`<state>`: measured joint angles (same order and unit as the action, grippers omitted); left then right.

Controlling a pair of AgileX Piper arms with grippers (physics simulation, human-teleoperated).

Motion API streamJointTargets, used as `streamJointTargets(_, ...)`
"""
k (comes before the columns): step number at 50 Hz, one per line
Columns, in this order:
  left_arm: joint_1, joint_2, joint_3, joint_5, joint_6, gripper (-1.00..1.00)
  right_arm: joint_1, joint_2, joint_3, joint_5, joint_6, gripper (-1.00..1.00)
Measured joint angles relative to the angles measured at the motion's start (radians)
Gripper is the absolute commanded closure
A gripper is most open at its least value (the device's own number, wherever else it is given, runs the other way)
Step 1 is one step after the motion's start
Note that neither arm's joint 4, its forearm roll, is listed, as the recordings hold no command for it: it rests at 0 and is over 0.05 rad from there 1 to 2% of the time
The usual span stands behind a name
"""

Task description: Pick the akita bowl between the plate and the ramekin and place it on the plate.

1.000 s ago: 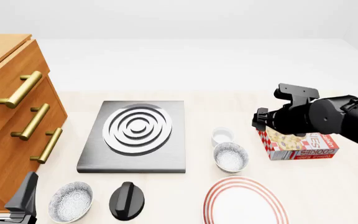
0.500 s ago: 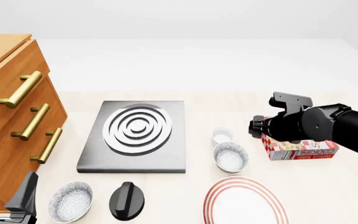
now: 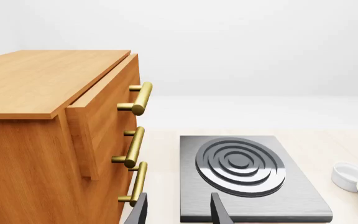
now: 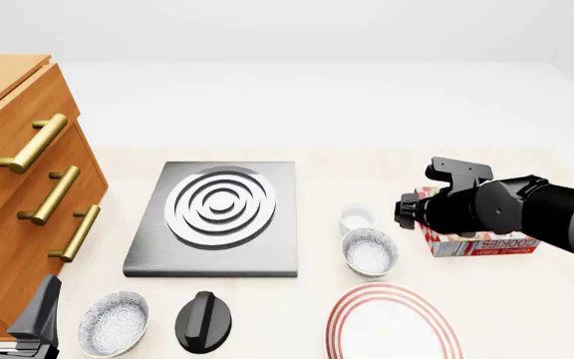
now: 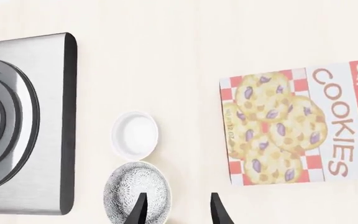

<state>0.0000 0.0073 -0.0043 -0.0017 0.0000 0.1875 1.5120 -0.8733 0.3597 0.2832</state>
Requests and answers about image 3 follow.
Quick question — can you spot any flat black stove plate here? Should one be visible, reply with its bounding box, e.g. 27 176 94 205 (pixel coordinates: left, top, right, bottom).
179 135 334 224

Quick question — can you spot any wooden cabinet drawer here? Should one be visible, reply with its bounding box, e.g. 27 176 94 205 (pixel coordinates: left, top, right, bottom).
65 53 142 181

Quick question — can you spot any wooden cabinet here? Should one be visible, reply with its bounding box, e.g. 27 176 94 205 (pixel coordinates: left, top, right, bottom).
0 49 142 224

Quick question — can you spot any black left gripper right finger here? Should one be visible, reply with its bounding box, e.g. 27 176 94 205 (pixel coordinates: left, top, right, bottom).
210 192 236 224

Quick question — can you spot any white ramekin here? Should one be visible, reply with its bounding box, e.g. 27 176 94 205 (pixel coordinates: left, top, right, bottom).
331 161 358 193

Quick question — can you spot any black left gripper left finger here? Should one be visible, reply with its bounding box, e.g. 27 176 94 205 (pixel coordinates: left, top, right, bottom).
123 192 149 224

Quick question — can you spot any brass drawer handle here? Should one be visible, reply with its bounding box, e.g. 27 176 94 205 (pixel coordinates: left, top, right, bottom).
111 126 146 169
117 161 149 208
116 81 154 116

